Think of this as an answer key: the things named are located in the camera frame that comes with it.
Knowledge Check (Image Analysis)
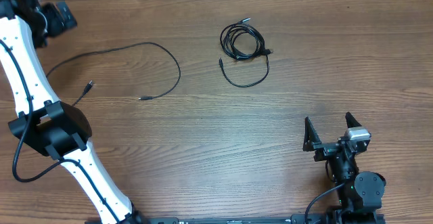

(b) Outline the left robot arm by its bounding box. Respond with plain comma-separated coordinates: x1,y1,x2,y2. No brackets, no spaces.
1,0,147,223

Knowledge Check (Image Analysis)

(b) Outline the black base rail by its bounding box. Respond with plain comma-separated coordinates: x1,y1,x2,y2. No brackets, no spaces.
114,214,386,224

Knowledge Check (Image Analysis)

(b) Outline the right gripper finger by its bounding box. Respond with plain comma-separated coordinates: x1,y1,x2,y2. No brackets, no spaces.
302,117,321,152
345,112,361,128

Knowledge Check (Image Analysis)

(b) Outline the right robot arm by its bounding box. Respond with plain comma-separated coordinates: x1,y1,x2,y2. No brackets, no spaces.
302,112,386,223

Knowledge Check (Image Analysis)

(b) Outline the long black usb cable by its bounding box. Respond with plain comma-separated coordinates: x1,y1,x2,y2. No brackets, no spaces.
45,41,182,107

